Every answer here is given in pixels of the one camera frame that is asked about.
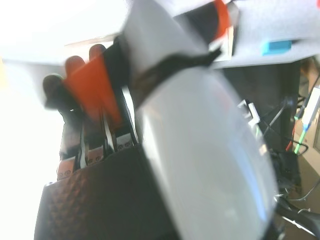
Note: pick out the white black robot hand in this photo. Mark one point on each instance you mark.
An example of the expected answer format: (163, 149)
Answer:
(195, 140)

